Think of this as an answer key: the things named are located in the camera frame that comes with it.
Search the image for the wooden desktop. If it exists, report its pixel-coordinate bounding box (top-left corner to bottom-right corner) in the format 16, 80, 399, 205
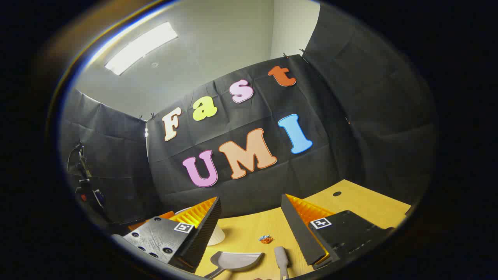
195, 179, 412, 279

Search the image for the ceiling light panel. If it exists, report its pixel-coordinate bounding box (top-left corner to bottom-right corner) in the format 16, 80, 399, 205
104, 21, 179, 76

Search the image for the black tripod stand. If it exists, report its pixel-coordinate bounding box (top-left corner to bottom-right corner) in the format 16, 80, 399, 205
67, 141, 105, 212

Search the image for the white paper cup garbage bin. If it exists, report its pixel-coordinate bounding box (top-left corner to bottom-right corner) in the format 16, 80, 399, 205
174, 207, 226, 246

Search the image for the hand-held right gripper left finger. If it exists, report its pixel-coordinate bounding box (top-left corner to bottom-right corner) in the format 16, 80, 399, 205
113, 196, 222, 273

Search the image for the small grey broom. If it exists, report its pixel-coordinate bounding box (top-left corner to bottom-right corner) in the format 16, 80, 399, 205
274, 246, 290, 280

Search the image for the grey dustpan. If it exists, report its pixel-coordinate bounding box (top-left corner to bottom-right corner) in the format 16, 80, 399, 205
204, 251, 265, 279

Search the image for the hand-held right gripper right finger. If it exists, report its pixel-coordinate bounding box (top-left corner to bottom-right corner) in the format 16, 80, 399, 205
280, 193, 395, 270

